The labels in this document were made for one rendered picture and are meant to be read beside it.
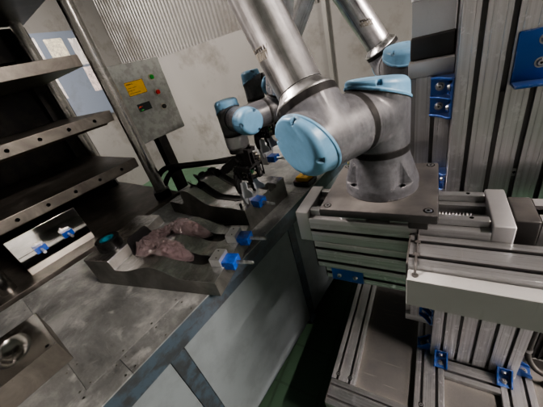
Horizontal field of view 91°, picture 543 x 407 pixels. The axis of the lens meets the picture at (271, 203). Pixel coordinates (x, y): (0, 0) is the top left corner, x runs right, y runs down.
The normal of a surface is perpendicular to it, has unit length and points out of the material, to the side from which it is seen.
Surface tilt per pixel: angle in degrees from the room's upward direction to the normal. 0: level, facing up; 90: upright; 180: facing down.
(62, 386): 0
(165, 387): 90
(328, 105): 59
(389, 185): 72
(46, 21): 90
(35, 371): 90
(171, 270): 28
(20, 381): 90
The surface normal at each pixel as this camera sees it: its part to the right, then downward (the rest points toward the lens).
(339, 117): 0.31, -0.15
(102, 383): -0.24, -0.84
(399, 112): 0.47, 0.30
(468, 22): -0.45, 0.54
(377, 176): -0.40, 0.26
